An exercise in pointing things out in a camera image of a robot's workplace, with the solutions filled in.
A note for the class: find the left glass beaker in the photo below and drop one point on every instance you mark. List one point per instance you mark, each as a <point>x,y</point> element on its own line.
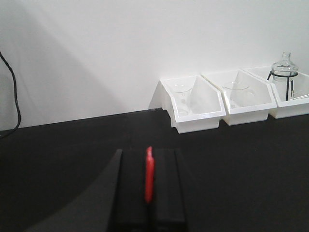
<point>181,94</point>

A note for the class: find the right white plastic bin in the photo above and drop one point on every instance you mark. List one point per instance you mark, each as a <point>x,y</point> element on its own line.
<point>299,102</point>

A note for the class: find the round glass flask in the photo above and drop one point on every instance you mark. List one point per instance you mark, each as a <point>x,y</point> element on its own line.
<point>285,66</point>

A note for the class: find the black wire tripod stand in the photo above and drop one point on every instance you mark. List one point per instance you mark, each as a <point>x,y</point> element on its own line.
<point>284,85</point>

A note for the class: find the middle glass beaker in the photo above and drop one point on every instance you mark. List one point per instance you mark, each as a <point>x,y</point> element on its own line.
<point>239,94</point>

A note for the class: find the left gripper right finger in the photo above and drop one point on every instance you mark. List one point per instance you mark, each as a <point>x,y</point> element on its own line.
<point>166,209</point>

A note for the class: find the left white plastic bin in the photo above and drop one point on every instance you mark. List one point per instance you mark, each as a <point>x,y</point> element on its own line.
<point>205,103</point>

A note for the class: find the white plastic bin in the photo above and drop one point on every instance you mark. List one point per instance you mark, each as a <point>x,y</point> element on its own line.
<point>264,97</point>
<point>299,102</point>
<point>205,103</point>

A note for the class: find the glass beaker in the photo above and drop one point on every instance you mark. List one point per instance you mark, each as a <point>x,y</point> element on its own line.
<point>181,94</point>
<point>239,94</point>

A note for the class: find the red plastic spoon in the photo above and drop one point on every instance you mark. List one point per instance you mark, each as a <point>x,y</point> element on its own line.
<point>149,175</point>

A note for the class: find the middle white plastic bin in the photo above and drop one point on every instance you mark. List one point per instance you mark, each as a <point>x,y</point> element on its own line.
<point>264,97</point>

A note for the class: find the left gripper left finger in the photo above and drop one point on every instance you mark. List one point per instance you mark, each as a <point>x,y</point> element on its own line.
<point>129,210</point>

